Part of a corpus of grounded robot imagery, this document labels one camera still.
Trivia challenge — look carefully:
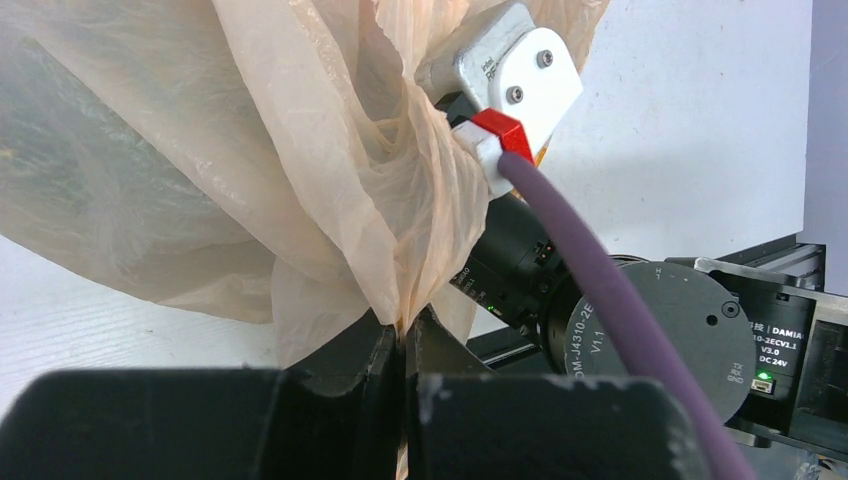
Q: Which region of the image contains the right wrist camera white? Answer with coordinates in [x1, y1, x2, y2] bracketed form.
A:
[415, 1, 583, 198]

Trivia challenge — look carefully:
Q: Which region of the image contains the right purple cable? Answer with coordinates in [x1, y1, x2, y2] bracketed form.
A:
[496, 150, 760, 480]

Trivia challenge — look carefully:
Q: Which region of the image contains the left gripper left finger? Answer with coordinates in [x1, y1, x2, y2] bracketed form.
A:
[1, 313, 400, 479]

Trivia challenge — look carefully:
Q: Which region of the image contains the orange plastic bag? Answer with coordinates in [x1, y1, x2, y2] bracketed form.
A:
[1, 1, 607, 365]

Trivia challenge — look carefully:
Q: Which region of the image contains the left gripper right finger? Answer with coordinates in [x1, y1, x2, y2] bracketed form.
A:
[405, 307, 696, 479]

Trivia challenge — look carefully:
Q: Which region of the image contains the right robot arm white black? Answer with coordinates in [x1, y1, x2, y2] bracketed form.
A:
[451, 195, 847, 461]

